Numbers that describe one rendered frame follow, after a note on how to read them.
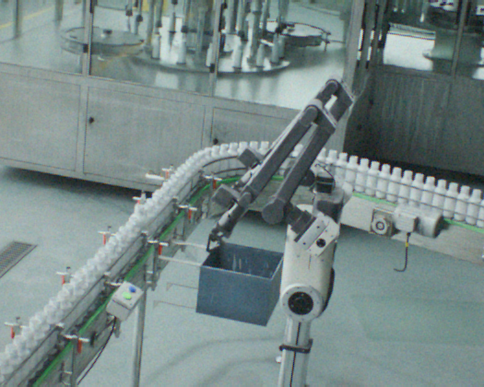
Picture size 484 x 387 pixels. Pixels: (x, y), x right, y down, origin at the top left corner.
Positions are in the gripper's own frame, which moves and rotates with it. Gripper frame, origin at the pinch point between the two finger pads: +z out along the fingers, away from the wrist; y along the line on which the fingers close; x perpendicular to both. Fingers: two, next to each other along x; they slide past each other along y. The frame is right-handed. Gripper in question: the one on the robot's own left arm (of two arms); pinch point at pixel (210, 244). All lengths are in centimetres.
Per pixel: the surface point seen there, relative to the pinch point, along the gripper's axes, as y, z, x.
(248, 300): -53, 35, 31
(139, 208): -46, 26, -28
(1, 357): 83, 31, -37
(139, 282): -37, 49, -11
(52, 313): 48, 31, -32
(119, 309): 22.5, 30.1, -14.0
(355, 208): -163, 12, 62
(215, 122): -348, 81, -19
